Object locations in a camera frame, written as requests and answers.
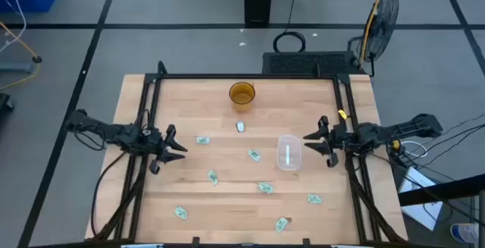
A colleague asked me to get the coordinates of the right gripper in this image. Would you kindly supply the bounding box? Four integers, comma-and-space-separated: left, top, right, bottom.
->
302, 115, 359, 168

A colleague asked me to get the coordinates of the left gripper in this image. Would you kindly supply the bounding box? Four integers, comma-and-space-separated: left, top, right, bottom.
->
136, 124, 189, 175

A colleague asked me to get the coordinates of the clear plastic container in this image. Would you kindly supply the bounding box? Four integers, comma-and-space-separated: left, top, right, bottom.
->
277, 134, 303, 172

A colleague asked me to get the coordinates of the black perforated box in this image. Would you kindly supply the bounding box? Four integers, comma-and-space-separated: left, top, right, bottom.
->
261, 51, 365, 76

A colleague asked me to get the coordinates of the orange plastic cup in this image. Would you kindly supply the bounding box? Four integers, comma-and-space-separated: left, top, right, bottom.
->
228, 81, 256, 113

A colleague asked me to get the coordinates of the white cardboard box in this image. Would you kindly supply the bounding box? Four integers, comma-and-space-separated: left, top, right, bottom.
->
397, 165, 444, 232

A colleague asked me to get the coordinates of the black standing fan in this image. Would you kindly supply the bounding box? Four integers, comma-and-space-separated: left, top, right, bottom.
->
347, 0, 400, 77

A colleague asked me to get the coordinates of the dark metal beam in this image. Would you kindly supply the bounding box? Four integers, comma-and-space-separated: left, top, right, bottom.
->
397, 174, 485, 207

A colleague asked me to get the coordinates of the person's shoe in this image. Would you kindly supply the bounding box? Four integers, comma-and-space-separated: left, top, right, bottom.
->
449, 223, 480, 245

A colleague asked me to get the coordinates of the black floor object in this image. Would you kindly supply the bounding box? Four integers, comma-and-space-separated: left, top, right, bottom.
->
0, 92, 15, 122

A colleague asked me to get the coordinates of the grey floor base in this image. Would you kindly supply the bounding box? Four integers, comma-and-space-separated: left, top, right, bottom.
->
0, 61, 37, 74

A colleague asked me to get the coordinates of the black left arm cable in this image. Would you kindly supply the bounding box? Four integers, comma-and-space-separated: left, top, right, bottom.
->
89, 151, 128, 237

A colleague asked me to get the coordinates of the black aluminium table frame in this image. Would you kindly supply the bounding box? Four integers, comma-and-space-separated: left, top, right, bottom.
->
92, 61, 406, 248

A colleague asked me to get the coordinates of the coiled black cable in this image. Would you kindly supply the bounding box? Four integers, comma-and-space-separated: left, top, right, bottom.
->
272, 30, 307, 54

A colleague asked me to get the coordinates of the thin black floor cable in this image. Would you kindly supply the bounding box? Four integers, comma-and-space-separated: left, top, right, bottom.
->
286, 0, 301, 33

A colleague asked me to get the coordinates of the yellow hanging cable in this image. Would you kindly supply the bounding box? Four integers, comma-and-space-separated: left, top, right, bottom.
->
358, 0, 390, 67
0, 20, 42, 91

